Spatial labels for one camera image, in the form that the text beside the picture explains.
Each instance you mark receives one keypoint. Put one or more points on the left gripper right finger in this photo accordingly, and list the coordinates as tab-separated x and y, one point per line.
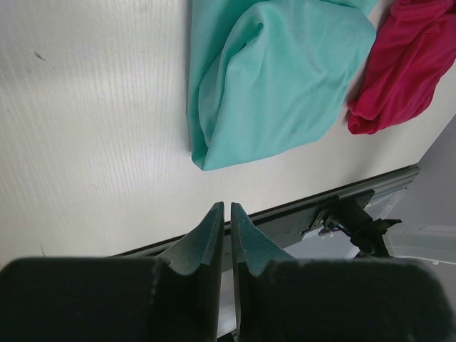
282	298

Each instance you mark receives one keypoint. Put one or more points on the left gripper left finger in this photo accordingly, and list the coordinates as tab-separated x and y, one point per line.
173	296

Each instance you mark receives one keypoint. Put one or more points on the teal t-shirt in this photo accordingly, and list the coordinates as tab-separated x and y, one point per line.
268	76

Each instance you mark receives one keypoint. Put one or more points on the pink t-shirt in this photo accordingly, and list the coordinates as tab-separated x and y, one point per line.
413	50

